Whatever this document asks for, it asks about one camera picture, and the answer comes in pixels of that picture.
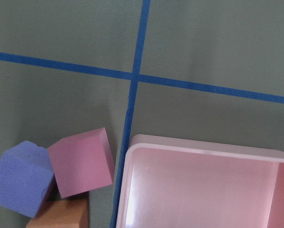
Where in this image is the magenta foam block near pink bin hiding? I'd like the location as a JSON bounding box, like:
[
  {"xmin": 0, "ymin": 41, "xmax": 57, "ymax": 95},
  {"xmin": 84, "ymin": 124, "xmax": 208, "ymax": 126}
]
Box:
[{"xmin": 48, "ymin": 128, "xmax": 115, "ymax": 198}]

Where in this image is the orange foam block near pink bin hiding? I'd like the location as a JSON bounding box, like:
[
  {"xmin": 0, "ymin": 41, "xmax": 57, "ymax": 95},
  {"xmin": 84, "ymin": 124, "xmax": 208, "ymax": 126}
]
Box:
[{"xmin": 26, "ymin": 199, "xmax": 88, "ymax": 228}]

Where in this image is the purple foam block near pink bin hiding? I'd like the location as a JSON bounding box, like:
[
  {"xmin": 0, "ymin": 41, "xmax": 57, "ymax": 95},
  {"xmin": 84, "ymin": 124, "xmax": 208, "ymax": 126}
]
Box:
[{"xmin": 0, "ymin": 141, "xmax": 54, "ymax": 218}]

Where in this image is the pink plastic bin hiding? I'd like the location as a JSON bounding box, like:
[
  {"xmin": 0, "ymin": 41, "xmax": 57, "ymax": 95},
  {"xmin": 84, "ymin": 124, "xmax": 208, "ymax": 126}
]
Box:
[{"xmin": 116, "ymin": 134, "xmax": 284, "ymax": 228}]

